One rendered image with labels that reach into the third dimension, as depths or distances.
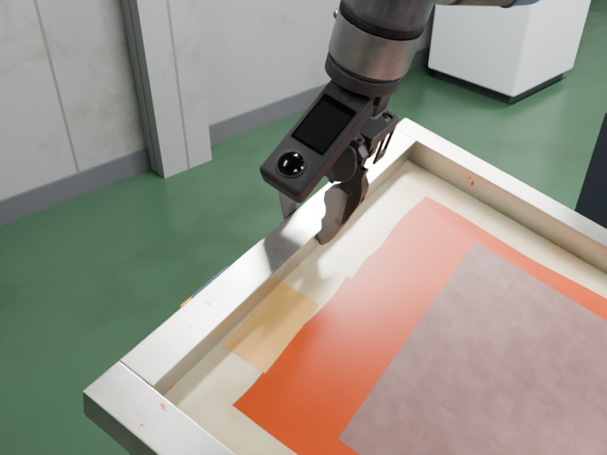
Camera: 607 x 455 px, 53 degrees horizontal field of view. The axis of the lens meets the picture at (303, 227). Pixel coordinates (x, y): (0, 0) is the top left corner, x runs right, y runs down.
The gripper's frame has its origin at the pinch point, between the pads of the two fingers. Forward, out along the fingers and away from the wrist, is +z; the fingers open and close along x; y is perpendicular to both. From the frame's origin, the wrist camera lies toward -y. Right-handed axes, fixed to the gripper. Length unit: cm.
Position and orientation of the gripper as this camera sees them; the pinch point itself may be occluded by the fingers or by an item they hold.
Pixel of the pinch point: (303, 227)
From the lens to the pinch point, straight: 67.0
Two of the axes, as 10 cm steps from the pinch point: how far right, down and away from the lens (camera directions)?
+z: -2.3, 7.0, 6.8
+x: -8.1, -5.3, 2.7
